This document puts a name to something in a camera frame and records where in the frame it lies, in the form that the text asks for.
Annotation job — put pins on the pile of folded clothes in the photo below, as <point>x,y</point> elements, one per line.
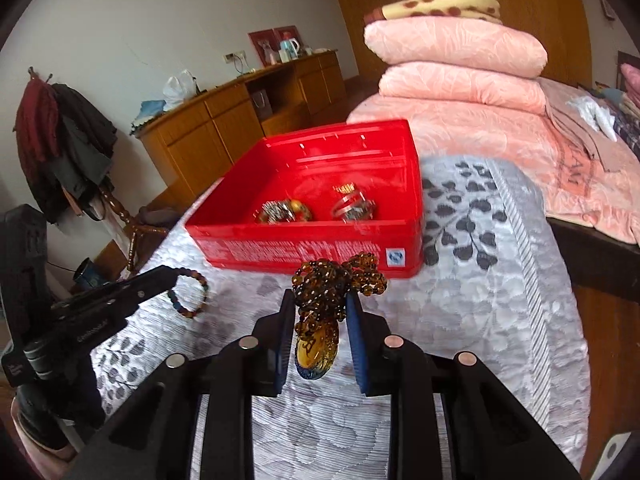
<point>612,113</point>

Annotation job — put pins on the black hanging coat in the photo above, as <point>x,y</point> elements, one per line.
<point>86,140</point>

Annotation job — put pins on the silver bangle with gold charm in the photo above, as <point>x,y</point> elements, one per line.
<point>352,205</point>

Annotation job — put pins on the lower pink pillow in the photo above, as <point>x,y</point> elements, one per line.
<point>444,82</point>

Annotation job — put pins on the yellow brown-spotted blanket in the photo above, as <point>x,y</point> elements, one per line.
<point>486,10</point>

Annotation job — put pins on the wooden coat stand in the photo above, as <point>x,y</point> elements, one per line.
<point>105,207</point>

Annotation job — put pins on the white plastic bag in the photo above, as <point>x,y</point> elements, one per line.
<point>179,89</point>

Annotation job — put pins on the grey floral quilted bedspread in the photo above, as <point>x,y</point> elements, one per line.
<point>493,282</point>

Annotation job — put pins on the dark red hanging garment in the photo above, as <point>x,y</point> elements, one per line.
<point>36,127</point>

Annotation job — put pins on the blue folded cloth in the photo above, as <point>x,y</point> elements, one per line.
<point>149,111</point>

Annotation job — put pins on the upper pink pillow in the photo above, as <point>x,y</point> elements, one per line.
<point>457,41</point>

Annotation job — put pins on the wall power socket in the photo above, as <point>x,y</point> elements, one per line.
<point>235,56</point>

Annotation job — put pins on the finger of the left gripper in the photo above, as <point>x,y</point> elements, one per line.
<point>125,292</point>

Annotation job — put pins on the red tin box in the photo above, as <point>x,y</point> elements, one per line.
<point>272,210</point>

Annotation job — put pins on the wooden sideboard cabinet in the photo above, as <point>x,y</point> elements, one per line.
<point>195,144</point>

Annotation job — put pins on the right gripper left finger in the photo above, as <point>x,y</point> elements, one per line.
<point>208,400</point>

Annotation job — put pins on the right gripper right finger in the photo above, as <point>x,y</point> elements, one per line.
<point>449,418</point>

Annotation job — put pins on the pink bed quilt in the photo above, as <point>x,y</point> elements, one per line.
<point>576,188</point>

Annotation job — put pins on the teal white kettle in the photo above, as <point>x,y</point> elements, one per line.
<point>290,45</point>

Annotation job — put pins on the red picture frame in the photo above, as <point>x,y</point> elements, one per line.
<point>267,44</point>

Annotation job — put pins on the wooden door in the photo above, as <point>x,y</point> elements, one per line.
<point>557,28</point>

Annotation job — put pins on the pink pillow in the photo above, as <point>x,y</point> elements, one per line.
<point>444,82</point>
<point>457,41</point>

